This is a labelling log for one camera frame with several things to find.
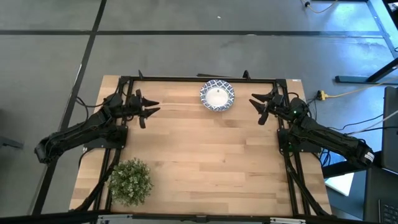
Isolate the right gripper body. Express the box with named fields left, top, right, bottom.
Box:
left=266, top=93, right=292, bottom=117

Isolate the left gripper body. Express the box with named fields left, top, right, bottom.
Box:
left=124, top=94, right=145, bottom=121

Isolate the blue patterned paper bowl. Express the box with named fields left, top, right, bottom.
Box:
left=199, top=79, right=236, bottom=112

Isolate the green artificial bush plant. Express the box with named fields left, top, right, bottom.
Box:
left=106, top=157, right=154, bottom=207

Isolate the white paper sheet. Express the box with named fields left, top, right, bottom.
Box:
left=325, top=172, right=355, bottom=197

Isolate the black computer monitor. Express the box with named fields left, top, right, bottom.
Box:
left=381, top=86, right=398, bottom=174

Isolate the grey furniture foot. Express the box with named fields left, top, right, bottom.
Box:
left=0, top=136, right=24, bottom=149

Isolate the black rig crossbeam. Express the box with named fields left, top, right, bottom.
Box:
left=0, top=210, right=368, bottom=224

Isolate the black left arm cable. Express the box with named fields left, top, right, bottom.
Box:
left=75, top=83, right=125, bottom=125

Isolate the black aluminium table frame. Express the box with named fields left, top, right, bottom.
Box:
left=70, top=70, right=332, bottom=218

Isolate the blue cable bundle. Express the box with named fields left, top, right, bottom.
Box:
left=319, top=148, right=333, bottom=168

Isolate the black desk leg frame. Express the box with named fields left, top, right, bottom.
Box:
left=335, top=0, right=398, bottom=84

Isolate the yellow extension cable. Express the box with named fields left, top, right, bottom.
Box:
left=325, top=76, right=398, bottom=98

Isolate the yellow cable with black plug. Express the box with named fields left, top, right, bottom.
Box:
left=300, top=0, right=340, bottom=15

